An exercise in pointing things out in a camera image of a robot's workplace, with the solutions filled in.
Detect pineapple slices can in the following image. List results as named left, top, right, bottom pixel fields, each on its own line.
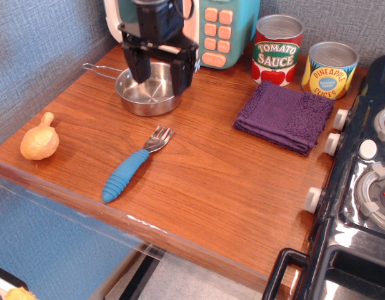
left=301, top=41, right=359, bottom=100

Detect blue handled metal fork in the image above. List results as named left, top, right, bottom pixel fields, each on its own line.
left=101, top=125, right=174, bottom=203

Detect black toy stove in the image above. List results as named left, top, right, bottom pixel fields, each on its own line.
left=262, top=55, right=385, bottom=299

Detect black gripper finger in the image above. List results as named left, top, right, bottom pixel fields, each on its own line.
left=170, top=59, right=194, bottom=96
left=124, top=48, right=151, bottom=84

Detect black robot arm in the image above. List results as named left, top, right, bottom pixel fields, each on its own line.
left=118, top=1, right=199, bottom=96

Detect white stove knob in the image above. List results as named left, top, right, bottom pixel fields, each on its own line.
left=304, top=187, right=322, bottom=214
left=324, top=133, right=341, bottom=156
left=333, top=109, right=349, bottom=131

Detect orange object bottom left corner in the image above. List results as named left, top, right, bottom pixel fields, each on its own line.
left=0, top=287, right=37, bottom=300

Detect silver pot with wire handle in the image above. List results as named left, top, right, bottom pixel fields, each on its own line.
left=82, top=62, right=181, bottom=117

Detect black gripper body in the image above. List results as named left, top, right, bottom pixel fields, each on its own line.
left=117, top=2, right=199, bottom=70

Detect orange toy chicken drumstick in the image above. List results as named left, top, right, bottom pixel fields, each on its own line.
left=20, top=112, right=59, bottom=161

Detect teal toy microwave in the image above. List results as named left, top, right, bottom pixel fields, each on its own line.
left=103, top=0, right=261, bottom=70

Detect folded purple cloth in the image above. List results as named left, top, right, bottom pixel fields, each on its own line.
left=234, top=81, right=334, bottom=156

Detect white stove knob lower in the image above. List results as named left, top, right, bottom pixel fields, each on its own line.
left=304, top=187, right=322, bottom=214

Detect white stove knob middle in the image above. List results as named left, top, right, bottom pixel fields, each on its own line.
left=324, top=133, right=341, bottom=156

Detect tomato sauce can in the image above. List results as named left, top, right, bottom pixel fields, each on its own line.
left=251, top=14, right=304, bottom=86

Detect white stove knob upper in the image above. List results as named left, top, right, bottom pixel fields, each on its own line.
left=333, top=109, right=349, bottom=131

